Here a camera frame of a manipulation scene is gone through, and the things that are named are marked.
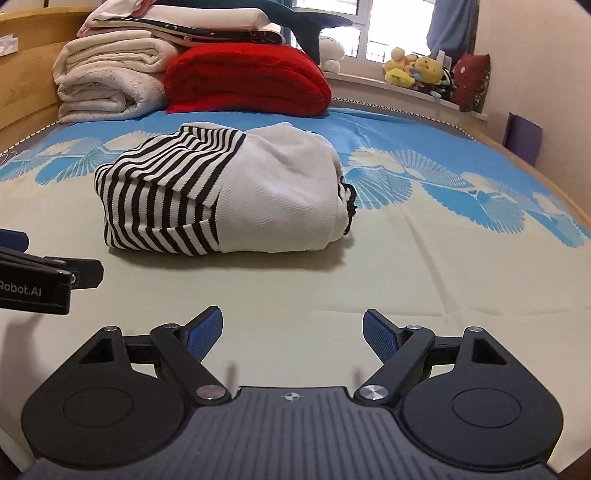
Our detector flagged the black white striped garment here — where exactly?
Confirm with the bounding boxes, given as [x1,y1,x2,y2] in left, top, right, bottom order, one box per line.
[94,122,356,257]

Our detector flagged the blue cream patterned bedspread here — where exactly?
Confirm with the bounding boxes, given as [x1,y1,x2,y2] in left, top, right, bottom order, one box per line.
[1,109,590,469]

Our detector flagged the wooden headboard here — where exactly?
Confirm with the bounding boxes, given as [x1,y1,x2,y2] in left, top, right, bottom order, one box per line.
[1,6,92,150]

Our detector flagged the cream folded blanket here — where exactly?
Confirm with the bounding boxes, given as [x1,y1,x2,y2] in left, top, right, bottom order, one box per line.
[52,30,179,123]

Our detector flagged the red folded blanket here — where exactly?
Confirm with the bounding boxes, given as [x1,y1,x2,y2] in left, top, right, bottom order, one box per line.
[163,43,332,117]

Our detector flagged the purple box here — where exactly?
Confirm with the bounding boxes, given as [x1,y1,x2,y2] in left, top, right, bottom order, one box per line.
[502,112,543,167]

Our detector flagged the white folded bedding stack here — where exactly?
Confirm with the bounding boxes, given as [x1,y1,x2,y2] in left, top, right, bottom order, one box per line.
[77,1,287,46]

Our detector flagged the yellow plush toys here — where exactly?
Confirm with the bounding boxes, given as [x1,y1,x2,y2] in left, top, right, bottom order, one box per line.
[383,47,454,101]

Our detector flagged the white plush toy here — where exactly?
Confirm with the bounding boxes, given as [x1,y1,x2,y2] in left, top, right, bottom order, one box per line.
[320,36,346,74]

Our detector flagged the blue curtain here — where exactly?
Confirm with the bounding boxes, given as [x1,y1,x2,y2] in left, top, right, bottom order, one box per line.
[427,0,479,62]

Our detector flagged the dark teal shark plush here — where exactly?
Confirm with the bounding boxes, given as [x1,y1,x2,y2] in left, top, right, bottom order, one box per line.
[155,0,353,65]

